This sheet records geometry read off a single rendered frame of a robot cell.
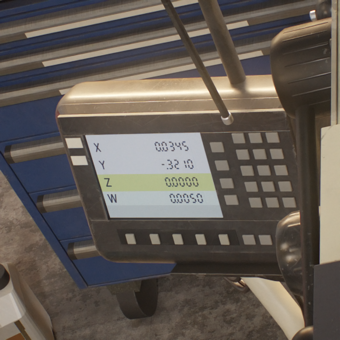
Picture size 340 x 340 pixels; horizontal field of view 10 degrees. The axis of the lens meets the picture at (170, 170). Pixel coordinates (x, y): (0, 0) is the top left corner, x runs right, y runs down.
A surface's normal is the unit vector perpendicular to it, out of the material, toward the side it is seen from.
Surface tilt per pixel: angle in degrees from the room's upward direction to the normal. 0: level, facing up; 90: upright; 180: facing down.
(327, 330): 0
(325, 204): 0
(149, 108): 14
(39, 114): 90
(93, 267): 90
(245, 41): 0
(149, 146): 71
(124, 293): 51
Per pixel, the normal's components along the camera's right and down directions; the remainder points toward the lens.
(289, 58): -0.36, -0.26
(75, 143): -0.40, 0.50
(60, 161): -0.11, 0.75
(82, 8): -0.36, -0.65
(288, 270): -0.62, 0.33
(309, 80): -0.25, 0.25
